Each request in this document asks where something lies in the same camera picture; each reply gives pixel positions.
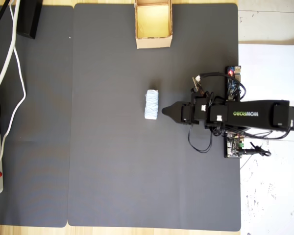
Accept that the thin white cable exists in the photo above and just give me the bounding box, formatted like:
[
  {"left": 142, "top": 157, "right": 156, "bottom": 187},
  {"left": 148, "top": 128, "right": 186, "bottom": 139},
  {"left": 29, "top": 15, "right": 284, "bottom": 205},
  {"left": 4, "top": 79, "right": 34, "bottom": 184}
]
[{"left": 0, "top": 0, "right": 27, "bottom": 222}]

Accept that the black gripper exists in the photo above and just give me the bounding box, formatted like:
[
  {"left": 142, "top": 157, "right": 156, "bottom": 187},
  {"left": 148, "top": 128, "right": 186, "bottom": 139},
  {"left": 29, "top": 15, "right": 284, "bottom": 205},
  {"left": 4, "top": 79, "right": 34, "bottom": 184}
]
[{"left": 162, "top": 92, "right": 210, "bottom": 126}]

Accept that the white cloth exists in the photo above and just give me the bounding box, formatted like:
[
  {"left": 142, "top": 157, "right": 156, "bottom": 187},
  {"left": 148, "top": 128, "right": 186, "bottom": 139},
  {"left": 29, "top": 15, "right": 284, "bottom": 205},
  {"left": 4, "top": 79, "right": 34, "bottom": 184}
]
[{"left": 144, "top": 89, "right": 160, "bottom": 120}]

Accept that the black camera cable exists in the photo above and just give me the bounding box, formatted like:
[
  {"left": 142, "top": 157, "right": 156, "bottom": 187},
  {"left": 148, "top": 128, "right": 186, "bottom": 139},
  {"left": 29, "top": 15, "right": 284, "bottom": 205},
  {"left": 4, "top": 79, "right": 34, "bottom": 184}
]
[{"left": 200, "top": 71, "right": 247, "bottom": 101}]

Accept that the blue circuit board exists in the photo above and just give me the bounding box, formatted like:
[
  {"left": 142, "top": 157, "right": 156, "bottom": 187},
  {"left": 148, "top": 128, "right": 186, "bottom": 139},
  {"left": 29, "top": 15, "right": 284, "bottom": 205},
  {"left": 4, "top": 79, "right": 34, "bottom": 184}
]
[{"left": 225, "top": 65, "right": 244, "bottom": 101}]

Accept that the circuit board with green terminal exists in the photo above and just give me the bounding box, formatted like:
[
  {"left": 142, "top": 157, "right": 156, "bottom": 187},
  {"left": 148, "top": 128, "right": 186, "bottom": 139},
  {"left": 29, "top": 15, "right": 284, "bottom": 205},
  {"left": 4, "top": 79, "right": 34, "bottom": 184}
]
[{"left": 223, "top": 132, "right": 245, "bottom": 159}]

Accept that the thin black looped wire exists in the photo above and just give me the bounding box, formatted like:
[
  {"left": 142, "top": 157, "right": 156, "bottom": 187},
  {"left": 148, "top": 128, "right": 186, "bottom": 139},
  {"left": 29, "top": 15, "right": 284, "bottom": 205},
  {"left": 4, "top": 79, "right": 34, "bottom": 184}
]
[{"left": 187, "top": 122, "right": 214, "bottom": 154}]

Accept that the white paper sheet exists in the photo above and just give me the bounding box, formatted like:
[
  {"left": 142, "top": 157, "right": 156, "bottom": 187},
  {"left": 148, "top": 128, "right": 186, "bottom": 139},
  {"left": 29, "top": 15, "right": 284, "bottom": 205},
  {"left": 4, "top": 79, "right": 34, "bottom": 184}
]
[{"left": 238, "top": 43, "right": 294, "bottom": 102}]

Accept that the narrow dark grey mat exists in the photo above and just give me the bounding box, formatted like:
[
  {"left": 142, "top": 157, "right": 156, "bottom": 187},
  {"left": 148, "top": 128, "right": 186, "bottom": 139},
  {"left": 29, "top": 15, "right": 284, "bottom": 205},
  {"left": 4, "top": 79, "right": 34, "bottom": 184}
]
[{"left": 0, "top": 5, "right": 74, "bottom": 228}]

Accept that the large dark grey mat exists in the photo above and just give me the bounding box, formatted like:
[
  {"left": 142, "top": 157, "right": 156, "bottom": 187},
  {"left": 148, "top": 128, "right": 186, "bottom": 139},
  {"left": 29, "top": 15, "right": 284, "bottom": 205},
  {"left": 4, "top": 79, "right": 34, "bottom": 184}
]
[{"left": 67, "top": 3, "right": 242, "bottom": 232}]

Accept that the open cardboard box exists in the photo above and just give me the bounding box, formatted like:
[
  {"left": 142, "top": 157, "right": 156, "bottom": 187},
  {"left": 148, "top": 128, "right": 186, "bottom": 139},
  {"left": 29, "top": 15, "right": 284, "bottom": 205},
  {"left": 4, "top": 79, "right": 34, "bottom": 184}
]
[{"left": 134, "top": 0, "right": 173, "bottom": 49}]

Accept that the small wrist camera board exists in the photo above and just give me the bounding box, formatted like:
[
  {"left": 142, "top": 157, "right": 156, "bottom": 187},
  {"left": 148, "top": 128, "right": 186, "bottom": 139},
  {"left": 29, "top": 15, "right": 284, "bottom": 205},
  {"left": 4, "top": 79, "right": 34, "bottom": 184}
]
[{"left": 192, "top": 74, "right": 203, "bottom": 94}]

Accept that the thick black cable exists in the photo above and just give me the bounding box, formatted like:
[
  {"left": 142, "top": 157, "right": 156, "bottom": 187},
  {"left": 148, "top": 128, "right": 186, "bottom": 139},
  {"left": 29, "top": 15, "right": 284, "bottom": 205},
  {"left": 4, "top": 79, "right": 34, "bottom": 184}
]
[{"left": 0, "top": 0, "right": 12, "bottom": 38}]

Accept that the thick white cable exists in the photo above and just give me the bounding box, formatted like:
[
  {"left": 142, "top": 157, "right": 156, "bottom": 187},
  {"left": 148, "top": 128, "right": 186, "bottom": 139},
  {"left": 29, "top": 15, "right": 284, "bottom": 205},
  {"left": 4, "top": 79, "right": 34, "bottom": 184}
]
[{"left": 0, "top": 0, "right": 22, "bottom": 93}]

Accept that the black power plug cable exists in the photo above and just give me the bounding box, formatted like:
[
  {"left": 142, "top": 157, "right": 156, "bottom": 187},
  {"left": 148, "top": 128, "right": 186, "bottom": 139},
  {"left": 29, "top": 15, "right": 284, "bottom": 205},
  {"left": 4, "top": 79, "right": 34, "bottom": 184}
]
[{"left": 242, "top": 141, "right": 272, "bottom": 157}]

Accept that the black rectangular stand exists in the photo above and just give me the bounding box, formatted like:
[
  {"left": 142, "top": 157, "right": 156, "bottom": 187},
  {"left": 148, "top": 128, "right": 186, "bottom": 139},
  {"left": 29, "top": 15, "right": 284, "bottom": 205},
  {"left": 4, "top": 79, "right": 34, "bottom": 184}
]
[{"left": 16, "top": 0, "right": 44, "bottom": 40}]

